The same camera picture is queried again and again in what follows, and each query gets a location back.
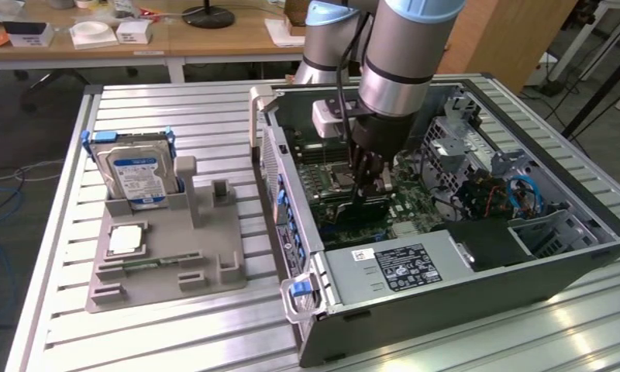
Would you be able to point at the black chair base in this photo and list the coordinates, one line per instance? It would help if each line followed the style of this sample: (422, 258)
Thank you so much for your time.
(47, 83)

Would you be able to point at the blue release latch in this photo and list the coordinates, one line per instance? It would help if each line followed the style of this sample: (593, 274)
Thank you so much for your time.
(299, 289)

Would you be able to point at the installed RAM stick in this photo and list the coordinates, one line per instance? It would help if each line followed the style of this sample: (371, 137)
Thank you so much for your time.
(331, 199)

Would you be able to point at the CPU socket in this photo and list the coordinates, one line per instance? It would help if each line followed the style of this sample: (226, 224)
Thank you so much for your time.
(340, 176)

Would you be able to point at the orange flat packet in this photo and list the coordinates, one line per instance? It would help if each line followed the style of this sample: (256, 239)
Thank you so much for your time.
(0, 38)

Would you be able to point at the grey foil packet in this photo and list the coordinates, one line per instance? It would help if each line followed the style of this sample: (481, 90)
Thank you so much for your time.
(123, 7)

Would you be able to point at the black stand leg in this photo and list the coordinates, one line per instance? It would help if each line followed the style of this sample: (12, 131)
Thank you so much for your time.
(599, 91)

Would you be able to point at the grey power supply unit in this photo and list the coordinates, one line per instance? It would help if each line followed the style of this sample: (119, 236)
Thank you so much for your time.
(351, 279)

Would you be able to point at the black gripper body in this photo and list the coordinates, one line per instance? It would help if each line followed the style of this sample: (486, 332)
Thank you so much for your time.
(379, 133)

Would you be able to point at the hard disk with blue carrier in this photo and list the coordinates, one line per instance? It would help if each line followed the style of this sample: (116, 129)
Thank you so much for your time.
(134, 174)

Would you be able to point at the black plastic shroud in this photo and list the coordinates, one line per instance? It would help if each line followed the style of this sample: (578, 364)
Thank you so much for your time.
(486, 244)

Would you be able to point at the perforated metal disk bay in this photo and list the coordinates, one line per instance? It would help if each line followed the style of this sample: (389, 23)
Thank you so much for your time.
(450, 155)

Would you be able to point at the clear plastic bag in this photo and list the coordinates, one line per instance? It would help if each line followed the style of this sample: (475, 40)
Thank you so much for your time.
(0, 11)

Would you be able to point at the small red item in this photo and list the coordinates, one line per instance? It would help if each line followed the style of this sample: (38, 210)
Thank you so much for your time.
(148, 13)

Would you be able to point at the grey cup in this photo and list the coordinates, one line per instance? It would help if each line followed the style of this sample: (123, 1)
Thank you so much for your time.
(62, 3)

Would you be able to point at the green motherboard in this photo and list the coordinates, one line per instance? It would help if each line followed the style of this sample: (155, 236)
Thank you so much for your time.
(414, 201)

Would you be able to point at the Nvidia graphics card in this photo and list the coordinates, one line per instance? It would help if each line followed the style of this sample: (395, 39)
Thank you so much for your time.
(362, 215)

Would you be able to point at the blue card retention latch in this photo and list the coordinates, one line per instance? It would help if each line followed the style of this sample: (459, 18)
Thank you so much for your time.
(290, 217)

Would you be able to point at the white desk label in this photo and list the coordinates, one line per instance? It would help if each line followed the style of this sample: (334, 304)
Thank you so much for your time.
(148, 52)

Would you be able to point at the wooden cabinet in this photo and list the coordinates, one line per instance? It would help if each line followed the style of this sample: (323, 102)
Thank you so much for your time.
(522, 38)

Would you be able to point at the dark RAM slot bank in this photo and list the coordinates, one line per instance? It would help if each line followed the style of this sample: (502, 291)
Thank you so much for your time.
(315, 149)

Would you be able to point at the white box on floor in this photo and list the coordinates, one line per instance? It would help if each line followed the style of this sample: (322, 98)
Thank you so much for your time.
(545, 69)

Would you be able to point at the wooden desk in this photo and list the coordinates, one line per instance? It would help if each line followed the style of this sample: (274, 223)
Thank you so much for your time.
(212, 42)

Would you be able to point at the grey printed parts rack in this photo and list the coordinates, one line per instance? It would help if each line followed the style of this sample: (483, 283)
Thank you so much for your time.
(155, 279)

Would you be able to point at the silver CPU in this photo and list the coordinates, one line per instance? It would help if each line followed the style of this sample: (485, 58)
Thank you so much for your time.
(124, 240)

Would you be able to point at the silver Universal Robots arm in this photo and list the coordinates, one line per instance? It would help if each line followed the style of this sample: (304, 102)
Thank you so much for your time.
(403, 58)

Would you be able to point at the white paper stack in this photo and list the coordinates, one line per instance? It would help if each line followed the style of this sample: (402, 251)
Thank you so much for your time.
(282, 33)

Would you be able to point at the white tray with round hollow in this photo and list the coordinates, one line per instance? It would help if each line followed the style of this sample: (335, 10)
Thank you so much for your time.
(92, 35)

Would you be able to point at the white box with black top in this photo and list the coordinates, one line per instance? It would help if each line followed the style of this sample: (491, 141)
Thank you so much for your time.
(28, 35)

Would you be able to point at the black lamp base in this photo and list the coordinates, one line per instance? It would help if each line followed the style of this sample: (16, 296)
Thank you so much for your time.
(210, 17)

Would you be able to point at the white labelled box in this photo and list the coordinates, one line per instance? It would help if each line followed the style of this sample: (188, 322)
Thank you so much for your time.
(134, 33)

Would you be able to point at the green RAM stick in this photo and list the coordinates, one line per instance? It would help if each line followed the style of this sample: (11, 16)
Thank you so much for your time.
(144, 263)

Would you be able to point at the brown cardboard box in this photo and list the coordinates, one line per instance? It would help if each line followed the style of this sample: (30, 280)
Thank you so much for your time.
(295, 11)

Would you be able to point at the open black PC case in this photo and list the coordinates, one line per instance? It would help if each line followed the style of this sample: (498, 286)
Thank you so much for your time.
(445, 302)

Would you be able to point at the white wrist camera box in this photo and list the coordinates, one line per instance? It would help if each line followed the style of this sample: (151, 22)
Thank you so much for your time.
(331, 120)

